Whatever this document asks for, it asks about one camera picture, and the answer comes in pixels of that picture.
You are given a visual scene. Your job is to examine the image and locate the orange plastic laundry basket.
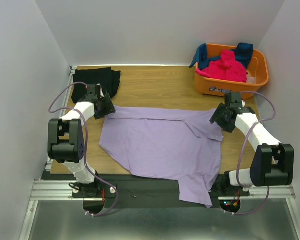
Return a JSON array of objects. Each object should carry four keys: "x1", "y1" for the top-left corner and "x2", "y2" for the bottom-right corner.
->
[{"x1": 194, "y1": 43, "x2": 269, "y2": 97}]

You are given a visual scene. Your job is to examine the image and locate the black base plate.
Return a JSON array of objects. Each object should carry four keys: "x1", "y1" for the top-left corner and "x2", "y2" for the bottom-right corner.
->
[{"x1": 41, "y1": 171, "x2": 283, "y2": 209}]

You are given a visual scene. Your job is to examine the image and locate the pink t shirt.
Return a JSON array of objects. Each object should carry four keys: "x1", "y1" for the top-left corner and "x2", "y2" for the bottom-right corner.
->
[{"x1": 195, "y1": 50, "x2": 247, "y2": 83}]

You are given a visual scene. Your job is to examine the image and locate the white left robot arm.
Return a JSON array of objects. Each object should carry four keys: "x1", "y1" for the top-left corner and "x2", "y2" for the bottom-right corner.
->
[{"x1": 47, "y1": 84, "x2": 118, "y2": 197}]

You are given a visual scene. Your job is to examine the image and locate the lavender t shirt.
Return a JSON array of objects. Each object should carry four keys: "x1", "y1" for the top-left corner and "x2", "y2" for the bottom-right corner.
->
[{"x1": 99, "y1": 106, "x2": 224, "y2": 208}]

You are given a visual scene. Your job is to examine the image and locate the folded black t shirt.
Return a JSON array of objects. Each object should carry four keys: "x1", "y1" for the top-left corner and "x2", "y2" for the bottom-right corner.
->
[{"x1": 73, "y1": 67, "x2": 121, "y2": 99}]

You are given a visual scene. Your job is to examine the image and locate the aluminium frame rail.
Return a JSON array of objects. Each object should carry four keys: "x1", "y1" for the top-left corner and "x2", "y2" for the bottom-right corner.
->
[{"x1": 30, "y1": 180, "x2": 296, "y2": 202}]

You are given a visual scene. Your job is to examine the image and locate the pale pink garment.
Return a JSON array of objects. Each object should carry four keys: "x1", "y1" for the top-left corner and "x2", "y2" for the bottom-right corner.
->
[{"x1": 246, "y1": 71, "x2": 257, "y2": 85}]

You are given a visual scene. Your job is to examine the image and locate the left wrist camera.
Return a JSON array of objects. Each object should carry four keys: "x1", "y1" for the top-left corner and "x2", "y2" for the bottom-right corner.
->
[{"x1": 94, "y1": 101, "x2": 104, "y2": 113}]

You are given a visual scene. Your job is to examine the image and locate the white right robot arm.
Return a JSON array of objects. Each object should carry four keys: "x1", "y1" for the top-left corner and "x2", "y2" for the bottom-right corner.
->
[{"x1": 210, "y1": 92, "x2": 295, "y2": 195}]

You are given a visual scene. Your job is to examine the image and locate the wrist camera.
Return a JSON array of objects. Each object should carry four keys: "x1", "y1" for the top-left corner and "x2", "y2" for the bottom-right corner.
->
[
  {"x1": 222, "y1": 110, "x2": 234, "y2": 123},
  {"x1": 94, "y1": 101, "x2": 104, "y2": 113}
]

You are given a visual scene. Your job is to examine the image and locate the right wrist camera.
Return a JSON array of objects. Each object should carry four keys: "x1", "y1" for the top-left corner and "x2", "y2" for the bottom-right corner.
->
[{"x1": 222, "y1": 110, "x2": 234, "y2": 123}]

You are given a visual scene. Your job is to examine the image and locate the dark blue t shirt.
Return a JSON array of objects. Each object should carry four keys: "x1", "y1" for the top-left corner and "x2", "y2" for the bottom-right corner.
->
[{"x1": 189, "y1": 43, "x2": 254, "y2": 70}]

